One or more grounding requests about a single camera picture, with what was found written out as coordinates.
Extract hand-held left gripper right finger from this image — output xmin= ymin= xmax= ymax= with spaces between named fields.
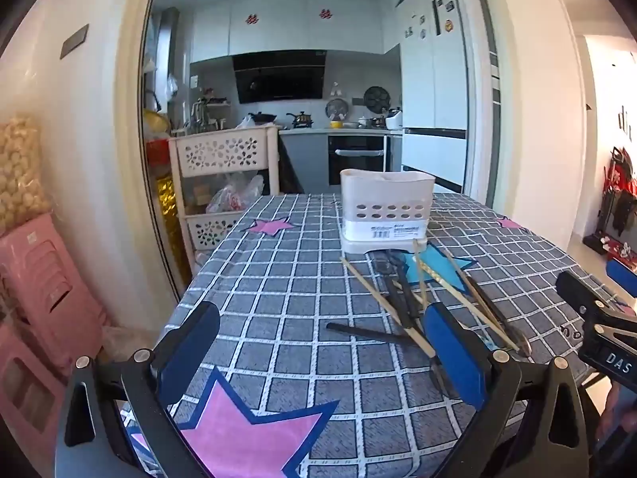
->
xmin=422 ymin=300 xmax=591 ymax=478

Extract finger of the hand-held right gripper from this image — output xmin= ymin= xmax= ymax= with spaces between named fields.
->
xmin=606 ymin=257 xmax=637 ymax=286
xmin=555 ymin=270 xmax=619 ymax=318

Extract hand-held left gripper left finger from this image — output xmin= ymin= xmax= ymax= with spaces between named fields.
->
xmin=54 ymin=301 xmax=222 ymax=478

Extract plain wooden chopstick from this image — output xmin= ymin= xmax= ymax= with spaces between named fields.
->
xmin=340 ymin=257 xmax=438 ymax=359
xmin=392 ymin=281 xmax=521 ymax=354
xmin=442 ymin=248 xmax=504 ymax=330

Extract patterned wooden chopstick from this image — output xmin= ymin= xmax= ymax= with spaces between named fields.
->
xmin=414 ymin=256 xmax=471 ymax=297
xmin=412 ymin=239 xmax=429 ymax=306

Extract metal spoons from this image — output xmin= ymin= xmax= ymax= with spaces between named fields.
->
xmin=326 ymin=323 xmax=418 ymax=346

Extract white plastic utensil holder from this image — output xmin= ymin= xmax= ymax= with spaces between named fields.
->
xmin=339 ymin=168 xmax=436 ymax=256

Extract person's right forearm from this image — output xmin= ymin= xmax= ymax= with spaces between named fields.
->
xmin=594 ymin=383 xmax=637 ymax=459

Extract red hanging bag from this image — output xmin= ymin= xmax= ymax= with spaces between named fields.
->
xmin=602 ymin=147 xmax=637 ymax=233

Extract grey checked star tablecloth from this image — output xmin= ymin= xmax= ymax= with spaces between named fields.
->
xmin=119 ymin=192 xmax=637 ymax=478

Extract pink plastic stool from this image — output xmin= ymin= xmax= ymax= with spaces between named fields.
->
xmin=0 ymin=212 xmax=108 ymax=374
xmin=0 ymin=319 xmax=76 ymax=465

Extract gold foil bag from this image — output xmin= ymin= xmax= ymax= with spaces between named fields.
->
xmin=155 ymin=176 xmax=181 ymax=233

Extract red and white plastic bag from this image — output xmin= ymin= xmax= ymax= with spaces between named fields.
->
xmin=205 ymin=174 xmax=265 ymax=215

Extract white perforated storage cart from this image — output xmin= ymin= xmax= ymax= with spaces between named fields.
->
xmin=168 ymin=126 xmax=282 ymax=264

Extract black built-in oven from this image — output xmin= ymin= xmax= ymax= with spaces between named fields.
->
xmin=327 ymin=134 xmax=389 ymax=187

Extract white refrigerator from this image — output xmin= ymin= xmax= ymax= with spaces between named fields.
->
xmin=397 ymin=0 xmax=471 ymax=195

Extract clear bag of pale balls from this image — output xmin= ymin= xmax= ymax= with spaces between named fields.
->
xmin=0 ymin=117 xmax=53 ymax=238

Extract countertop spice rack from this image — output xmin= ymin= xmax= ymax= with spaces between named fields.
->
xmin=182 ymin=94 xmax=232 ymax=133

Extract black round moulded pan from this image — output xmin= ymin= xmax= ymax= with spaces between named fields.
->
xmin=363 ymin=86 xmax=391 ymax=113

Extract black range hood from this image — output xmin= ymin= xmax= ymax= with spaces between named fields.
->
xmin=232 ymin=51 xmax=328 ymax=105

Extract group of fridge magnets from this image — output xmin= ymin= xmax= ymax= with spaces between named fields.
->
xmin=402 ymin=0 xmax=457 ymax=41

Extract white upper kitchen cabinets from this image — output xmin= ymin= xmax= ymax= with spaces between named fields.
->
xmin=189 ymin=0 xmax=402 ymax=63

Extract grey wall switch plate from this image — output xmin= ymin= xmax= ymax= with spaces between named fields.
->
xmin=60 ymin=24 xmax=90 ymax=59

